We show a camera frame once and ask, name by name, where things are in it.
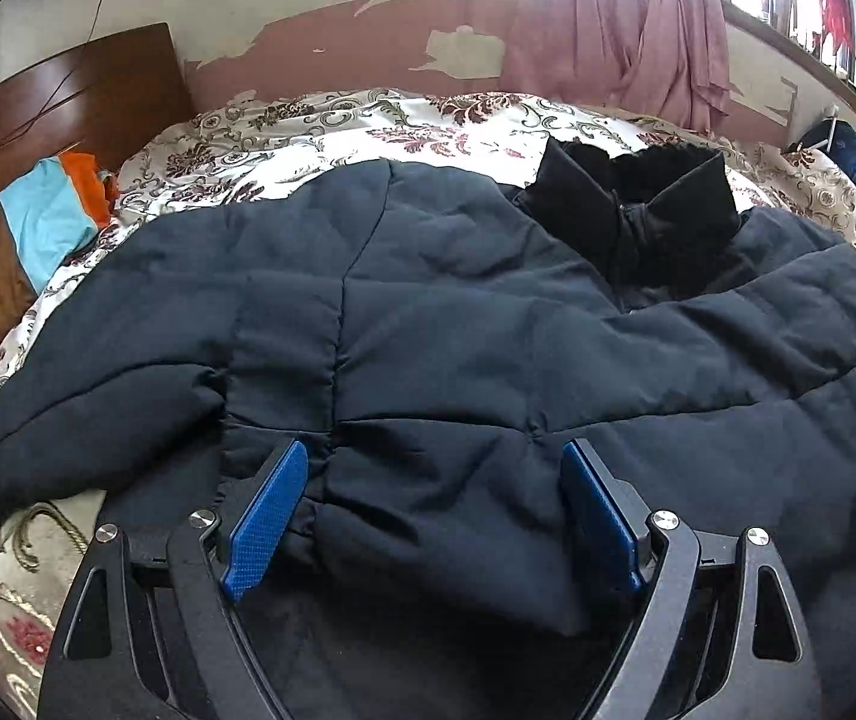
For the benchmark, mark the navy padded jacket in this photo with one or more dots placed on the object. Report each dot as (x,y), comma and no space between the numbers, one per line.
(473,330)

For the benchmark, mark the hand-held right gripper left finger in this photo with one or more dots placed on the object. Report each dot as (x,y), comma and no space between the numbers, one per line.
(266,517)

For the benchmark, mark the red hanging garment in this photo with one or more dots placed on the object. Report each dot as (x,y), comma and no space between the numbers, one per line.
(836,0)

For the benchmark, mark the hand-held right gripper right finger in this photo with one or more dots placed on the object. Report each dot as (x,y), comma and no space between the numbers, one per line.
(599,517)

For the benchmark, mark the floral bedspread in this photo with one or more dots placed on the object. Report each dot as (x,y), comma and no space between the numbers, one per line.
(248,135)

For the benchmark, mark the wooden window frame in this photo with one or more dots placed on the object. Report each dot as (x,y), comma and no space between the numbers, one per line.
(772,37)

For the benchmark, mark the orange blue brown pillow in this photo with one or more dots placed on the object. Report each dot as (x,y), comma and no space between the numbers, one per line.
(45,217)

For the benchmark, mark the blue bag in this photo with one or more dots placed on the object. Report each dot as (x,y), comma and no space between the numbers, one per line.
(844,146)

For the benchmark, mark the pink curtain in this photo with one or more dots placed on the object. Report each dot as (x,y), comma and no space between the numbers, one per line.
(608,30)

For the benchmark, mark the wooden headboard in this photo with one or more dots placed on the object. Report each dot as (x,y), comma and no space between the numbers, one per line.
(98,90)

